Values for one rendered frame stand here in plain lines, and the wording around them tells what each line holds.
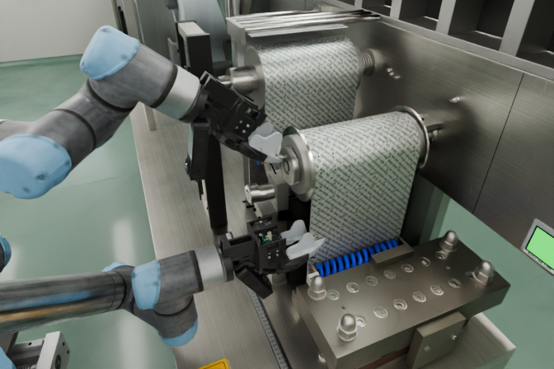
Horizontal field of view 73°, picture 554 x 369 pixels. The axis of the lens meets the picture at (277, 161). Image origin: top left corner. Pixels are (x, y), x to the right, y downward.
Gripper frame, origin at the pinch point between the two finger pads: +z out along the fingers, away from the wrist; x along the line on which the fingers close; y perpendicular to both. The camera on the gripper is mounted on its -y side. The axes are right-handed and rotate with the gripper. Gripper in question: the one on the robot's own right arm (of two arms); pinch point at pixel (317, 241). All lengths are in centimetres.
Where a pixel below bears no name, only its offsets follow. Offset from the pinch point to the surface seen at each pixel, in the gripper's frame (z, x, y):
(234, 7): 7, 73, 32
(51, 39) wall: -117, 556, -81
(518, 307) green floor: 129, 16, -109
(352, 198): 6.9, -0.2, 9.4
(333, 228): 3.3, -0.3, 2.7
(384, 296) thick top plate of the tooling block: 8.4, -12.6, -6.1
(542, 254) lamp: 29.4, -23.9, 7.9
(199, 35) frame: -13.0, 33.1, 34.8
